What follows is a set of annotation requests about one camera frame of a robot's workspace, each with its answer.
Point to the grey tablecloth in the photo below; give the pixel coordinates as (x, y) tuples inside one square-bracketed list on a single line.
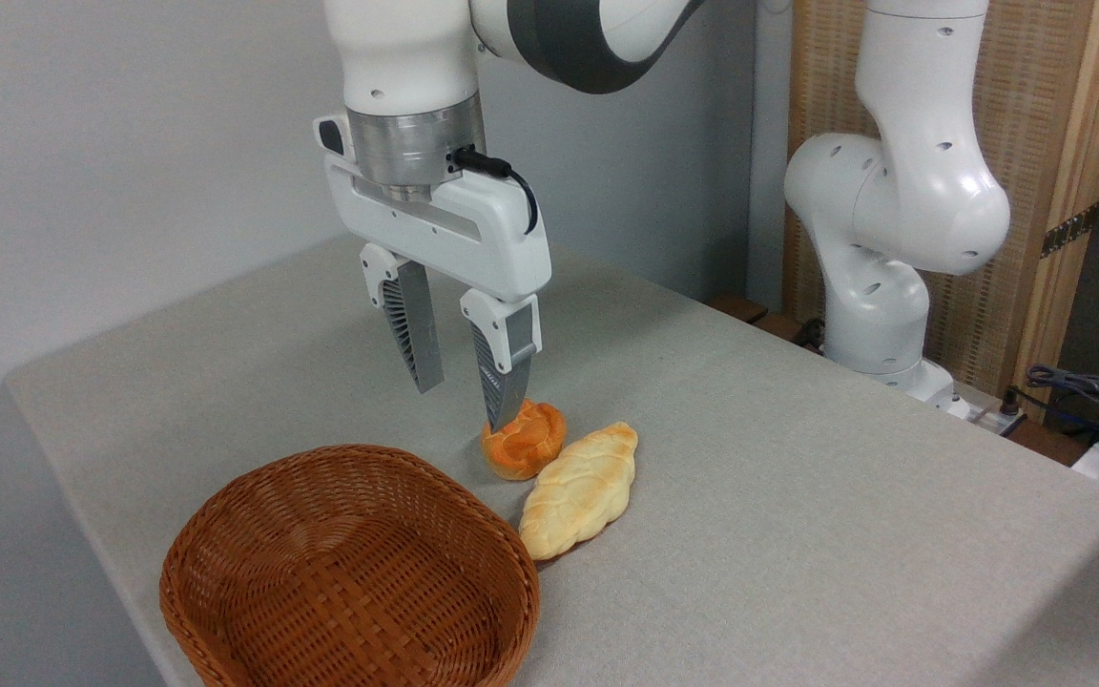
[(607, 496)]

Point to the round orange bread roll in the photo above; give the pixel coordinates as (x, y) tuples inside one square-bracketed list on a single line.
[(526, 441)]

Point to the woven wooden folding screen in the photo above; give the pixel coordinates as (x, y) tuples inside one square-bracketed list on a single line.
[(1026, 143)]

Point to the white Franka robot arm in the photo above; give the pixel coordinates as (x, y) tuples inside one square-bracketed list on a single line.
[(902, 191)]

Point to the long pale braided bread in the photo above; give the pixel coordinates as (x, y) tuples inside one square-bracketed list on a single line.
[(580, 491)]

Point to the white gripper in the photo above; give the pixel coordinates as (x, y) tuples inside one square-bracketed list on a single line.
[(445, 224)]

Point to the brown wicker basket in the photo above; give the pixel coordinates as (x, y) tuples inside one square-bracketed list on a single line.
[(349, 572)]

